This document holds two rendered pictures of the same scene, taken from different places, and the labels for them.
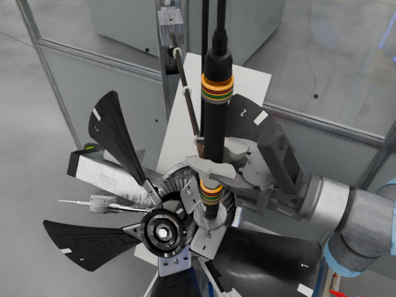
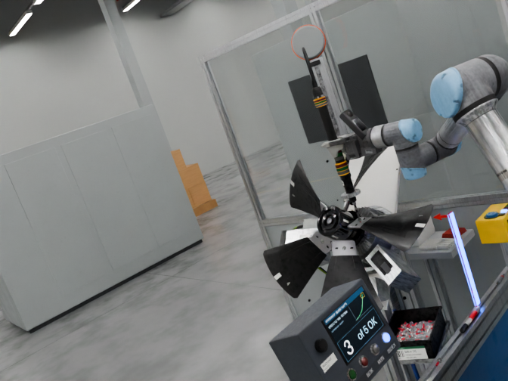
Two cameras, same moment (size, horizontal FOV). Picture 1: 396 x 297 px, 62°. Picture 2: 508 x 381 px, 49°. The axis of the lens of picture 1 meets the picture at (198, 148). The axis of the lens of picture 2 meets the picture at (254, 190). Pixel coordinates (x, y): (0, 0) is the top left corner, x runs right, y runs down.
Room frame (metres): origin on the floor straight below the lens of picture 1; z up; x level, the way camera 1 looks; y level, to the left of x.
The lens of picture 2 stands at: (-1.57, -0.47, 1.76)
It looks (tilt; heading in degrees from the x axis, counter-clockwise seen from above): 10 degrees down; 22
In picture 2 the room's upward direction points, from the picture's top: 20 degrees counter-clockwise
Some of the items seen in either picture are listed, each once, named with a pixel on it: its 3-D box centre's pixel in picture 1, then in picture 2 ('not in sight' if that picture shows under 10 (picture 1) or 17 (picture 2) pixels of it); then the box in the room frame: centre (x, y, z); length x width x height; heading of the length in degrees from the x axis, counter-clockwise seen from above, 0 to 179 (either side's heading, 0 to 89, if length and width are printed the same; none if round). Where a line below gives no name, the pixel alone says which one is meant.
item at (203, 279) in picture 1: (197, 273); (376, 289); (0.37, 0.00, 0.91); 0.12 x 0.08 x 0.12; 155
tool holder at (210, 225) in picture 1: (209, 200); (347, 181); (0.36, -0.02, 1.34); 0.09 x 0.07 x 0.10; 10
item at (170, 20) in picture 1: (170, 26); not in sight; (0.97, 0.09, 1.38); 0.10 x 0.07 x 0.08; 10
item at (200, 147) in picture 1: (186, 91); not in sight; (0.65, 0.03, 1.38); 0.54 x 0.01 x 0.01; 10
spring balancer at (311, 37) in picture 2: not in sight; (308, 42); (1.06, 0.10, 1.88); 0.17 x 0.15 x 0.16; 65
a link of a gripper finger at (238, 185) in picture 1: (237, 177); (341, 140); (0.31, -0.06, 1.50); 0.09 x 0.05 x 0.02; 75
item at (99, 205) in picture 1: (101, 205); not in sight; (0.50, 0.28, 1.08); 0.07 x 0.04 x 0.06; 76
